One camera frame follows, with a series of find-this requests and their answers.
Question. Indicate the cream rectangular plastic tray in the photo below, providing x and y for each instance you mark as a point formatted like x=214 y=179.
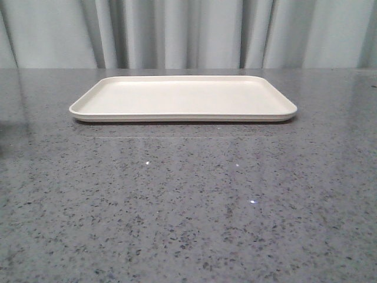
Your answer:
x=239 y=98

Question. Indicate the pale green pleated curtain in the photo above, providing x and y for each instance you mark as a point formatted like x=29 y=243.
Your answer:
x=188 y=34

